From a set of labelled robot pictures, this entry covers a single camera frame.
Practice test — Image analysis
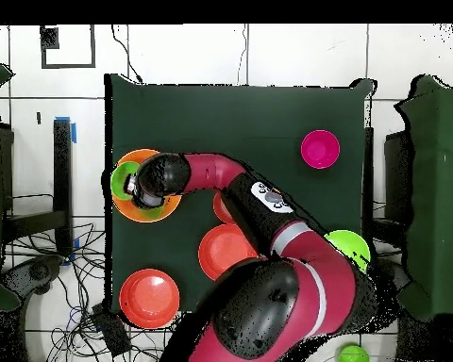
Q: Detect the small green bowl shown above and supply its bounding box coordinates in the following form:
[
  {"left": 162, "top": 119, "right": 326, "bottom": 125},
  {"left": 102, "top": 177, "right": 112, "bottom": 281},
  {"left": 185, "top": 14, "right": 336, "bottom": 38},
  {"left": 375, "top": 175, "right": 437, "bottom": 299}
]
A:
[{"left": 109, "top": 160, "right": 142, "bottom": 202}]

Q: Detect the large orange bowl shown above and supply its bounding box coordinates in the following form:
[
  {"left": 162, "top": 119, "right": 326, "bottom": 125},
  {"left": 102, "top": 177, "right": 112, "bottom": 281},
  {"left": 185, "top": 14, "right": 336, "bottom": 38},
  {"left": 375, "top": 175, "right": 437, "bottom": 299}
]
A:
[{"left": 110, "top": 148, "right": 183, "bottom": 223}]

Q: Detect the large red bowl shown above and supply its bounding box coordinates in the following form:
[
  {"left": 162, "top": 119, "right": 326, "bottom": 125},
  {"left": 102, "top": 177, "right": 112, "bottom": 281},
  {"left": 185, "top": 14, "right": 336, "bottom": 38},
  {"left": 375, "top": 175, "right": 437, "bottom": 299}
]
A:
[
  {"left": 197, "top": 223, "right": 259, "bottom": 281},
  {"left": 118, "top": 268, "right": 181, "bottom": 330}
]

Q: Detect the pink bowl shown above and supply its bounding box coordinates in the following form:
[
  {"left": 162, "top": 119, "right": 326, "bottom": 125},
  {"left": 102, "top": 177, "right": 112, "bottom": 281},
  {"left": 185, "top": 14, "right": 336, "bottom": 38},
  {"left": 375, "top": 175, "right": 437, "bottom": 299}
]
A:
[{"left": 300, "top": 129, "right": 342, "bottom": 170}]

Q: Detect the large green bowl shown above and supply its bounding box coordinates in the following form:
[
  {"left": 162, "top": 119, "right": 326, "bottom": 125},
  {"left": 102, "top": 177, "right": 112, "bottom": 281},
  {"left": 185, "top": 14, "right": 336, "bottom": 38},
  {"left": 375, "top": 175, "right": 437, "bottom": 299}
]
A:
[{"left": 324, "top": 229, "right": 372, "bottom": 273}]

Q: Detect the blue tape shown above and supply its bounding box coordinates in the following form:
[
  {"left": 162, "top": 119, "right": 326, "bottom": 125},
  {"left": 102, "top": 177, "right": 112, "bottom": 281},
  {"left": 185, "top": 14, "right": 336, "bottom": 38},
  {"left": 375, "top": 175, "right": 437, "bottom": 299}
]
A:
[{"left": 54, "top": 115, "right": 77, "bottom": 144}]

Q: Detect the small red bowl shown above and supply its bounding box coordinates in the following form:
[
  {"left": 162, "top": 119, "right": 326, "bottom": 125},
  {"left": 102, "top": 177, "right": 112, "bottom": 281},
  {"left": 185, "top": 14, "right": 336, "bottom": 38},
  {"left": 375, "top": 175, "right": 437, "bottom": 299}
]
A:
[{"left": 212, "top": 190, "right": 235, "bottom": 224}]

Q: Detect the dark green table cloth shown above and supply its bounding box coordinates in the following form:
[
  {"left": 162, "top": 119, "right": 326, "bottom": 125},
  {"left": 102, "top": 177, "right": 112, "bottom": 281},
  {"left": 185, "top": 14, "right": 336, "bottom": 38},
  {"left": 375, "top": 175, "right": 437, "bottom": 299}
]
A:
[{"left": 104, "top": 73, "right": 378, "bottom": 317}]

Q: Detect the black chair base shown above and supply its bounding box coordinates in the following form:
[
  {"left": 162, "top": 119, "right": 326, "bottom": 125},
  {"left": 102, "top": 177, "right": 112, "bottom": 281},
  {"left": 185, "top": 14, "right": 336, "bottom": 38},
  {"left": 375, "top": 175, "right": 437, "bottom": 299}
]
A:
[
  {"left": 373, "top": 257, "right": 412, "bottom": 295},
  {"left": 0, "top": 255, "right": 65, "bottom": 297}
]

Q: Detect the black power strip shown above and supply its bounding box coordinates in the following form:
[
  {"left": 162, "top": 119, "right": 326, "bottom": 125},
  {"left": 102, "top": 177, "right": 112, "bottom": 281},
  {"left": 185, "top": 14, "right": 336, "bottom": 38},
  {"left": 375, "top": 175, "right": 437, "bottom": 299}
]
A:
[{"left": 90, "top": 302, "right": 133, "bottom": 358}]

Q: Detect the green bowl on floor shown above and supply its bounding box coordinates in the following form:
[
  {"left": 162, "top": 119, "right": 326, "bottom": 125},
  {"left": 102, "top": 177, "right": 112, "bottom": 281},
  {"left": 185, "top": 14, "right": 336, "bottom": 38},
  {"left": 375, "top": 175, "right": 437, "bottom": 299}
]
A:
[{"left": 337, "top": 342, "right": 371, "bottom": 362}]

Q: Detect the black stool frame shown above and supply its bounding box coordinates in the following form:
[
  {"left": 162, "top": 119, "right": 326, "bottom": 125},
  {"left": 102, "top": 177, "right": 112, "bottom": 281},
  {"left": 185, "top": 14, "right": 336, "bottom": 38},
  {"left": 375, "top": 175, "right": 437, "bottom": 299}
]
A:
[
  {"left": 1, "top": 119, "right": 75, "bottom": 257},
  {"left": 363, "top": 127, "right": 414, "bottom": 261}
]

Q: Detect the tangle of black cables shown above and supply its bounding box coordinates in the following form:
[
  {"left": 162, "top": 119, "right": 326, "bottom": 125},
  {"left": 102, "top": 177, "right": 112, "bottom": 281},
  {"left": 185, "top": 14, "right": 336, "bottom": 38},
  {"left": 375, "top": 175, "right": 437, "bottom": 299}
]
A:
[{"left": 3, "top": 222, "right": 175, "bottom": 362}]

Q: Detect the thin black cable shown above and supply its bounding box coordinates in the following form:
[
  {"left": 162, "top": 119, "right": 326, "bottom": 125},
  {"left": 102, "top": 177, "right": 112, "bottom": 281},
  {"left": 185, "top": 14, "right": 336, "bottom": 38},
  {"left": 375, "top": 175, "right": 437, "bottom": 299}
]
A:
[
  {"left": 236, "top": 24, "right": 249, "bottom": 86},
  {"left": 110, "top": 24, "right": 144, "bottom": 84}
]

